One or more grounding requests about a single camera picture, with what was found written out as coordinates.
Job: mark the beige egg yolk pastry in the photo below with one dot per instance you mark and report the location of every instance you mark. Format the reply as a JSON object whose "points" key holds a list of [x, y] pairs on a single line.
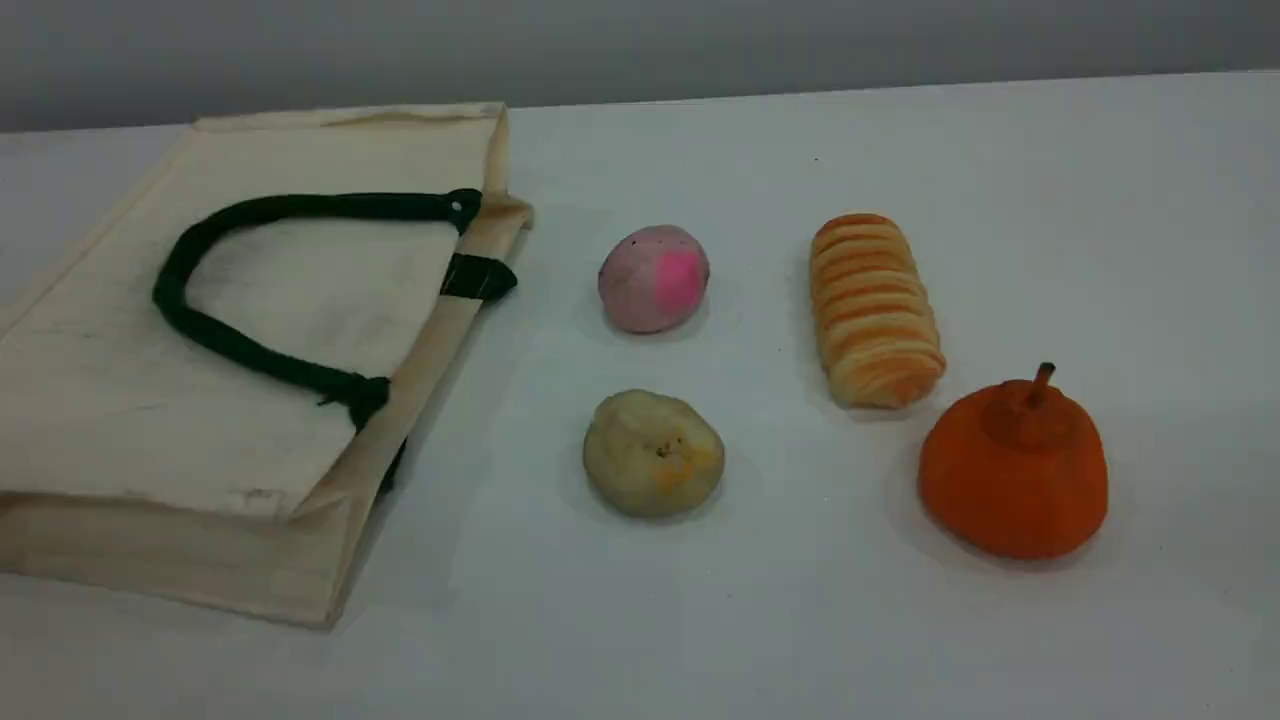
{"points": [[650, 455]]}

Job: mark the cream plastic tray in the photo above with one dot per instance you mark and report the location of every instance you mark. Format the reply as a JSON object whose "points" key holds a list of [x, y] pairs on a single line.
{"points": [[300, 290]]}

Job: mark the pink round pastry ball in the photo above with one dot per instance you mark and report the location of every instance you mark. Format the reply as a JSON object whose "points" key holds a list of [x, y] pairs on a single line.
{"points": [[650, 280]]}

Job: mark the striped golden bread roll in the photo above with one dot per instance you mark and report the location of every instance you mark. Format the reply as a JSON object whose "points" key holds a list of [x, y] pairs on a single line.
{"points": [[875, 310]]}

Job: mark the orange pumpkin shaped bun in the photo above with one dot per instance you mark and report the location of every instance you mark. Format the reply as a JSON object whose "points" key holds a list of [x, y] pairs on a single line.
{"points": [[1010, 480]]}

